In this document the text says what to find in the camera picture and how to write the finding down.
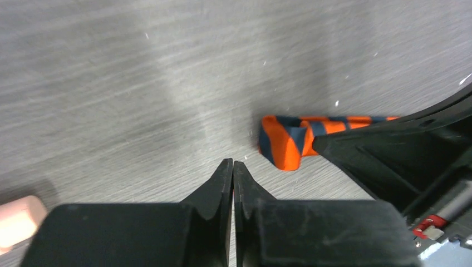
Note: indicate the orange navy striped tie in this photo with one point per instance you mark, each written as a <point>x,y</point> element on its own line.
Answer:
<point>285,140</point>

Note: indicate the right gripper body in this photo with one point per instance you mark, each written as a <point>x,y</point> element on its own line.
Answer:
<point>416,162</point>

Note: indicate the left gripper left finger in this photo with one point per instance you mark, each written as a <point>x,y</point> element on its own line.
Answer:
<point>192,232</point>

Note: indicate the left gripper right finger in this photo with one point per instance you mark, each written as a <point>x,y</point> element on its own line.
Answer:
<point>272,232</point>

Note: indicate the wooden cylinder peg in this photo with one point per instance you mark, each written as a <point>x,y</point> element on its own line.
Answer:
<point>20,219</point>

